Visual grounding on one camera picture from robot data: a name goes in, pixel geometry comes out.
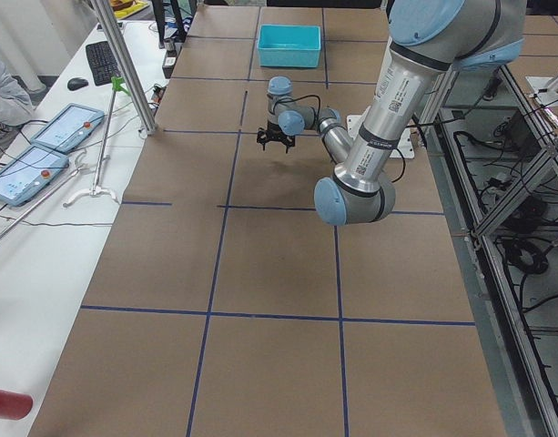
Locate lower teach pendant tablet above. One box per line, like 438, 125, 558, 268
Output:
0, 146, 68, 207

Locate black keyboard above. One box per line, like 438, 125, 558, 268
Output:
86, 41, 120, 86

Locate aluminium frame post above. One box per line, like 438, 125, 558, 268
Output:
91, 0, 157, 136

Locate black box with knob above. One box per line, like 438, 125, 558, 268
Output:
162, 38, 178, 78

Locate small orange circuit board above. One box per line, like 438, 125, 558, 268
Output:
151, 85, 167, 105

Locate black computer mouse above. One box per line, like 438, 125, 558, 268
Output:
66, 77, 89, 91

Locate teach pendant tablet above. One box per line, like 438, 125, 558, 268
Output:
0, 146, 68, 207
29, 103, 105, 154

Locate red cylinder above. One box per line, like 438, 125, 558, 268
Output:
0, 390, 34, 421

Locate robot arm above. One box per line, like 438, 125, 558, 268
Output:
257, 0, 526, 226

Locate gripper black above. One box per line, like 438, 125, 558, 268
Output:
257, 121, 295, 154

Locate green handled reacher grabber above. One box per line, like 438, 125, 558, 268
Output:
63, 76, 129, 208

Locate seated person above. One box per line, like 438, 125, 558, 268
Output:
0, 60, 33, 157

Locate upper teach pendant tablet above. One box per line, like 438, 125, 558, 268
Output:
29, 103, 105, 154

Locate teal plastic bin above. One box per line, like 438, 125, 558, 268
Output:
257, 24, 321, 68

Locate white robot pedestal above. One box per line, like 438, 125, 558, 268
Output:
346, 113, 416, 160

